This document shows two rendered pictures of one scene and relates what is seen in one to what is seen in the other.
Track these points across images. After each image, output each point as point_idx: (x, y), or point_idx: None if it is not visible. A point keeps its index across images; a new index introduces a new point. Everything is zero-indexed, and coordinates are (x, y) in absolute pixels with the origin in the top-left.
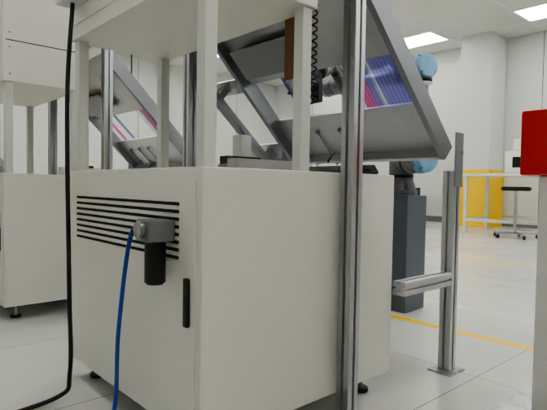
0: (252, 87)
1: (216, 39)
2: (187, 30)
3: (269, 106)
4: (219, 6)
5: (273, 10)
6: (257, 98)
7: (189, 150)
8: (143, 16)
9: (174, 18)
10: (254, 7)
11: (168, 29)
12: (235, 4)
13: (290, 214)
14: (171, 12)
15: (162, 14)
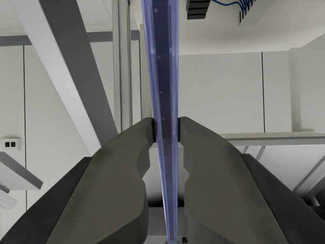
0: (108, 136)
1: (301, 103)
2: (234, 135)
3: (73, 68)
4: (283, 133)
5: (323, 134)
6: (100, 106)
7: (130, 35)
8: (228, 133)
9: (243, 134)
10: (308, 134)
11: (223, 135)
12: (296, 133)
13: None
14: (248, 133)
15: (241, 133)
